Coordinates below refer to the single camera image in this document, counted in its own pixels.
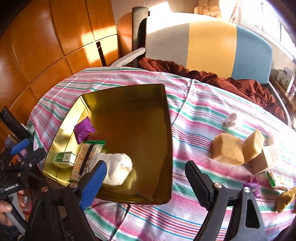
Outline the white sock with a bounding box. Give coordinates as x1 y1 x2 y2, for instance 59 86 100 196
85 153 132 186

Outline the long cracker packet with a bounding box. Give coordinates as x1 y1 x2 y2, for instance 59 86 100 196
69 141 106 182

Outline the green white small box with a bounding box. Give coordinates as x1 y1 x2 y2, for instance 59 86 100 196
52 152 77 168

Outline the tall yellow sponge block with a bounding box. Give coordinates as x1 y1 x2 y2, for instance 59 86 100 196
242 128 265 163

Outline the Weidan cracker packet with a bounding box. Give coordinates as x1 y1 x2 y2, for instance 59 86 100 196
266 171 288 191

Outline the clear plastic bag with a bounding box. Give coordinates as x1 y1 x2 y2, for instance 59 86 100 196
223 113 238 128

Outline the cream printed carton box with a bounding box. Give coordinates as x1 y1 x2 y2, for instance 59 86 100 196
251 145 285 175

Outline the mustard yellow knitted sock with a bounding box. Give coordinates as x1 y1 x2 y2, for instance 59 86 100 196
276 187 296 213

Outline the person's left hand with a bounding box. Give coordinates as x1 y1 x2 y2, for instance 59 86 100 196
0 190 25 226

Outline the striped pink green tablecloth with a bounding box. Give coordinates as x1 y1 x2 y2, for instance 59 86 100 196
28 67 295 240

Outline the gold metal tin box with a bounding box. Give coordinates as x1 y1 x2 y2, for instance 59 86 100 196
43 84 173 205

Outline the wooden wardrobe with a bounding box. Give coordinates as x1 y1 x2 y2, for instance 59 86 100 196
1 1 119 123

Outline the rust red blanket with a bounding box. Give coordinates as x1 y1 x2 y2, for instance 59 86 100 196
138 57 285 121

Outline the white appliance carton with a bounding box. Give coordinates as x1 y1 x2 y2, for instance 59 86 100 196
276 67 295 93

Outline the grey yellow blue armchair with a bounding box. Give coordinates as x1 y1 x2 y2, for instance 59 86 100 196
112 6 292 126

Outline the beige left curtain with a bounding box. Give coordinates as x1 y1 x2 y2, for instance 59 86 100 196
194 0 222 19

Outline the window with white frame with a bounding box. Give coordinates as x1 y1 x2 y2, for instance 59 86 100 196
230 1 295 59

